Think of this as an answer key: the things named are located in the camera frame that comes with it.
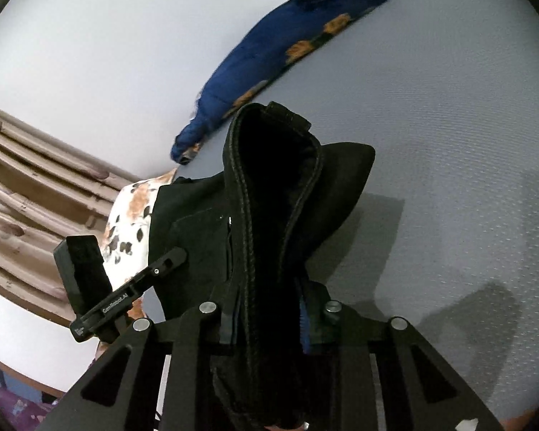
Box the purple patterned cloth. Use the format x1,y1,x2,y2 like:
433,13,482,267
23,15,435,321
0,381,61,431

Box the blue floral blanket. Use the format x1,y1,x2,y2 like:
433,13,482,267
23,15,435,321
170,0,414,165

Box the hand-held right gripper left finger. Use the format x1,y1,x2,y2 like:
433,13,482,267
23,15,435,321
36,301,234,431

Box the grey mesh mattress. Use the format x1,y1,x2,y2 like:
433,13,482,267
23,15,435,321
144,0,539,427

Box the white floral pillow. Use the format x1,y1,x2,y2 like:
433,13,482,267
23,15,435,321
90,168,180,364

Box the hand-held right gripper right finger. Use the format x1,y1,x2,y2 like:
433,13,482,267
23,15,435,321
299,278,506,431

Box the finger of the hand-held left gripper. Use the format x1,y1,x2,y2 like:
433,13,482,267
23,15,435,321
126,248,189,297

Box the black pants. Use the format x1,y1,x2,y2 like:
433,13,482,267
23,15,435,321
148,101,376,431

